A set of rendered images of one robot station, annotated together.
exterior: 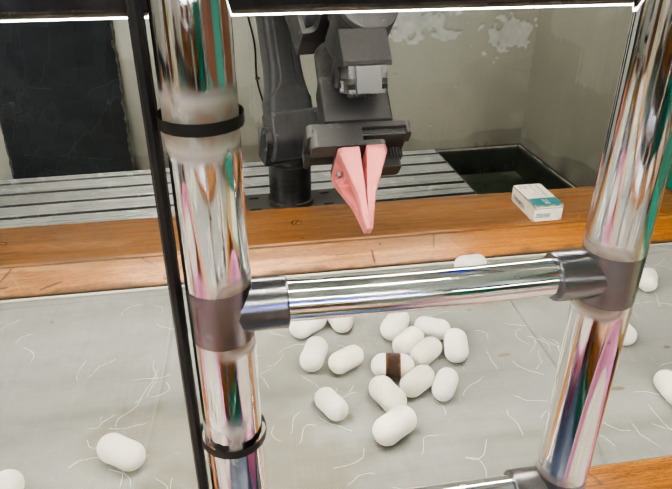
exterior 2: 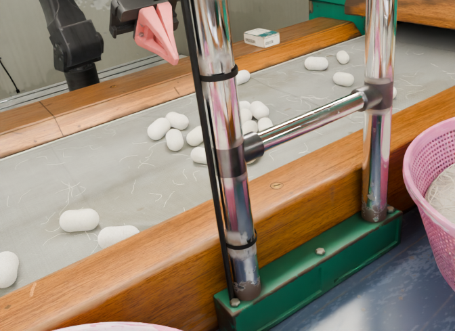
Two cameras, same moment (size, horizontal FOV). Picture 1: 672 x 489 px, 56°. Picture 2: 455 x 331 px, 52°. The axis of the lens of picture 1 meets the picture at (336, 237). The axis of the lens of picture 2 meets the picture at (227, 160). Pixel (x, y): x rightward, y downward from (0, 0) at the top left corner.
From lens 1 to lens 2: 0.19 m
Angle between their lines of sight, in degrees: 18
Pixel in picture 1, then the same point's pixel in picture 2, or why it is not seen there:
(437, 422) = not seen: hidden behind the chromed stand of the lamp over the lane
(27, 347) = not seen: outside the picture
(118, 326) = (18, 174)
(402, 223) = (185, 68)
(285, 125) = (72, 36)
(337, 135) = (135, 1)
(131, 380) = (53, 193)
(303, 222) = (118, 84)
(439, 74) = not seen: hidden behind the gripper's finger
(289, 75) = not seen: outside the picture
